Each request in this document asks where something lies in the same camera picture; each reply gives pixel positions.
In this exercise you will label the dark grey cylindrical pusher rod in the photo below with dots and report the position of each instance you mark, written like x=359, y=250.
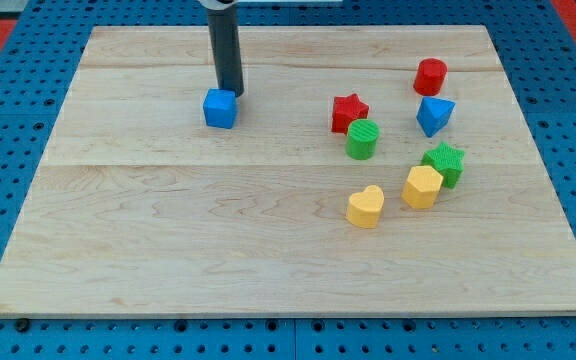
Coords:
x=224, y=36

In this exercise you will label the blue cube block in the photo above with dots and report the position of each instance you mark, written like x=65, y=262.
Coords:
x=220, y=108

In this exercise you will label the light wooden board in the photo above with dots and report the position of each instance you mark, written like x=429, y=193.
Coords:
x=138, y=209

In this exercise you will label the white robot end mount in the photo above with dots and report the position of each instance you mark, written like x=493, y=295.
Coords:
x=217, y=4

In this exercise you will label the red octagonal block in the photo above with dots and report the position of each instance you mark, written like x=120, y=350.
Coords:
x=430, y=76

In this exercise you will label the yellow heart block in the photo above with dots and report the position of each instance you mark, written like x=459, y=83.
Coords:
x=364, y=208

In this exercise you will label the yellow hexagon block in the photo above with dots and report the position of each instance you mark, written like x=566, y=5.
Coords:
x=422, y=187

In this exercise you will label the red star block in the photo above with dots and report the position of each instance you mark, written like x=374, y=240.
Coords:
x=347, y=109

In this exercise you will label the green star block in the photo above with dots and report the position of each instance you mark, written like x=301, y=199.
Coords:
x=446, y=160

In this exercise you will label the blue triangular block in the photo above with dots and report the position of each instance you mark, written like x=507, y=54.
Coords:
x=434, y=114

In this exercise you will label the green cylinder block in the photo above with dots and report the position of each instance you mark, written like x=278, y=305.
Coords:
x=362, y=136

